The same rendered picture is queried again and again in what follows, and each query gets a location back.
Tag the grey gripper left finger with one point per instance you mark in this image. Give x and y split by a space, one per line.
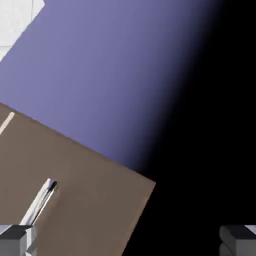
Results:
14 242

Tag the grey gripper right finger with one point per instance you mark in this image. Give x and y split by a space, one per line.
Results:
238 243

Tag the brown wooden cabinet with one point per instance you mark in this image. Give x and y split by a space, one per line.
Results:
84 196

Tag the brown drawer front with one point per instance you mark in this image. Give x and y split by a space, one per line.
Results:
88 200
2 113

